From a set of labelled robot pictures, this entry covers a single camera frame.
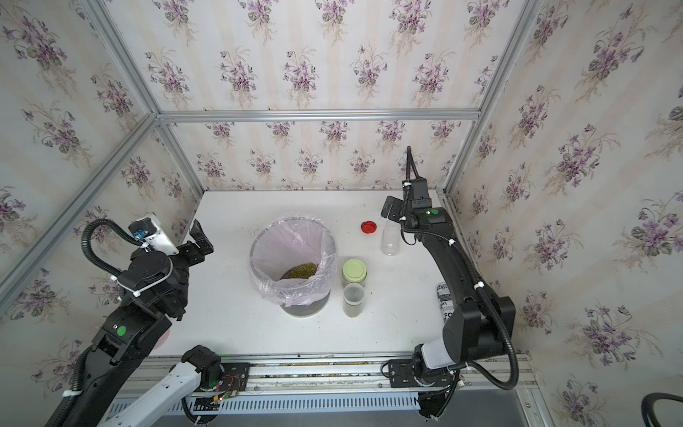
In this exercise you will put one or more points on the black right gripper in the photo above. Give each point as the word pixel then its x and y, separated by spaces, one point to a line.
pixel 394 213

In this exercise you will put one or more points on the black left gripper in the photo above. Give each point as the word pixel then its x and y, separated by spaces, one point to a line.
pixel 194 256

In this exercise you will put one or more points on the clear plastic jar of beans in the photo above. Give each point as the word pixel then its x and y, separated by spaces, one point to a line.
pixel 391 238

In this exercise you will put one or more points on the red jar lid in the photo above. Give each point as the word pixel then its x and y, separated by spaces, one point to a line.
pixel 368 227

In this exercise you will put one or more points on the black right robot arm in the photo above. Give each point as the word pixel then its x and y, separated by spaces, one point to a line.
pixel 478 335

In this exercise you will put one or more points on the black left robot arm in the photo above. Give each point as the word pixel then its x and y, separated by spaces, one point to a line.
pixel 154 291

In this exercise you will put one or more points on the open clear jar with beans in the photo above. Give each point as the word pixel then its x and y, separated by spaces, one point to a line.
pixel 353 299

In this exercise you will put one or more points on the mesh bin with pink bag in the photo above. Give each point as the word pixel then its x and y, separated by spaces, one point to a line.
pixel 293 265

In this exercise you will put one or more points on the printed can with flag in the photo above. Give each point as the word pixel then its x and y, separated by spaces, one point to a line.
pixel 446 301

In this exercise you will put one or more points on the pink cup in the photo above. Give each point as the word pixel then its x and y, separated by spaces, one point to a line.
pixel 162 340

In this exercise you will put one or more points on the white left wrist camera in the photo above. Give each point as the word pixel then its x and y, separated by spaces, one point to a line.
pixel 148 230

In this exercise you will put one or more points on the aluminium mounting rail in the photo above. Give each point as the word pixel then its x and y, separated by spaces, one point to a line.
pixel 306 373

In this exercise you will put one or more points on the white vented cable duct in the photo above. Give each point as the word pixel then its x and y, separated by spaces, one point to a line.
pixel 307 404

